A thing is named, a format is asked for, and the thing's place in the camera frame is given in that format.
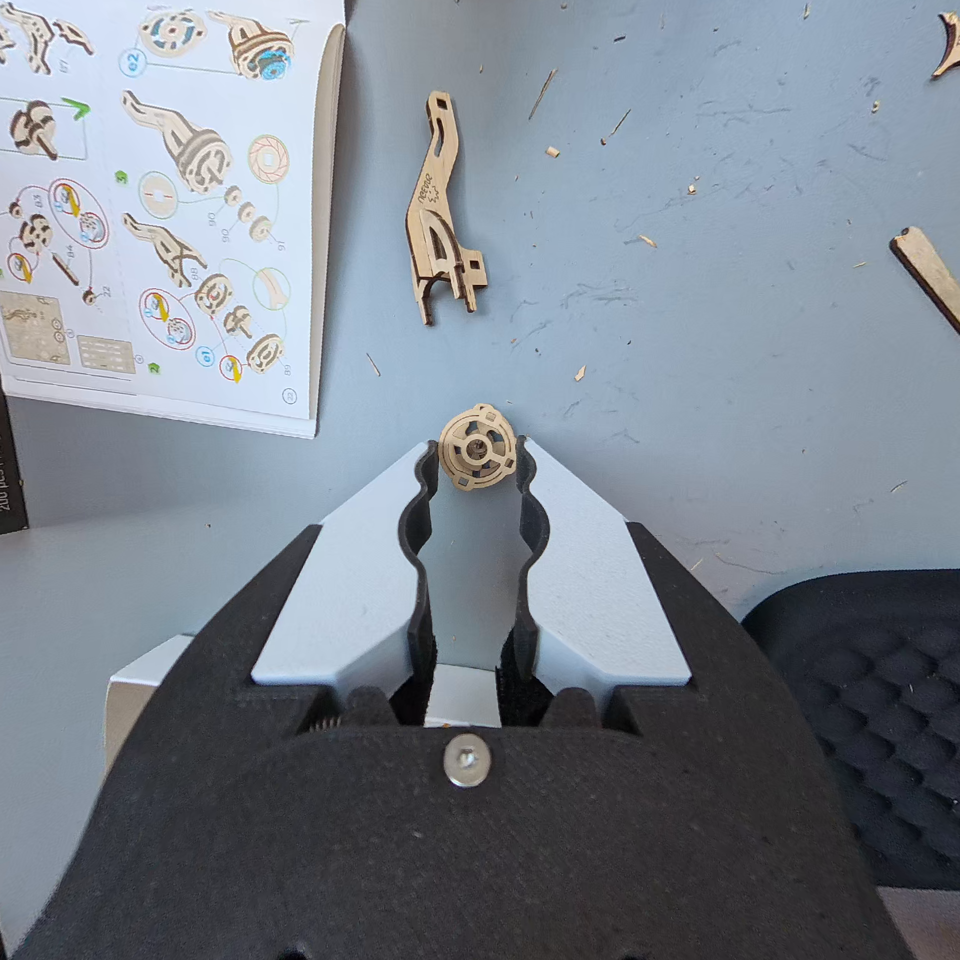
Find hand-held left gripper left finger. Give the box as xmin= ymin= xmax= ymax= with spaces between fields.
xmin=251 ymin=439 xmax=439 ymax=725

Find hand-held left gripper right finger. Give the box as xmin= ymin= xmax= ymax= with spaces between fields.
xmin=498 ymin=436 xmax=691 ymax=727

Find wooden ring disc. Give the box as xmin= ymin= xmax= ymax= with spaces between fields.
xmin=438 ymin=408 xmax=519 ymax=492
xmin=448 ymin=403 xmax=521 ymax=481

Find wooden fork arm part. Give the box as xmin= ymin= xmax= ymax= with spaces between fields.
xmin=405 ymin=90 xmax=487 ymax=326

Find black model kit box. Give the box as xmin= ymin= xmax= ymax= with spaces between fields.
xmin=0 ymin=390 xmax=30 ymax=535

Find white cardboard tray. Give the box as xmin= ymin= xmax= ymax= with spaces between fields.
xmin=107 ymin=633 xmax=502 ymax=789

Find black padded wrist rest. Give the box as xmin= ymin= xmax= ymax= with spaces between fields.
xmin=741 ymin=570 xmax=960 ymax=890

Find scattered wood chips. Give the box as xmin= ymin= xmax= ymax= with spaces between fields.
xmin=366 ymin=3 xmax=912 ymax=571

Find white instruction booklet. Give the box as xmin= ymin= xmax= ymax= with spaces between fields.
xmin=0 ymin=0 xmax=348 ymax=440

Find flat wooden strip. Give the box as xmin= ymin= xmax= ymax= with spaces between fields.
xmin=890 ymin=227 xmax=960 ymax=335

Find pointed wooden scrap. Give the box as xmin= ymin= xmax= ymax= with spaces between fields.
xmin=930 ymin=13 xmax=960 ymax=80

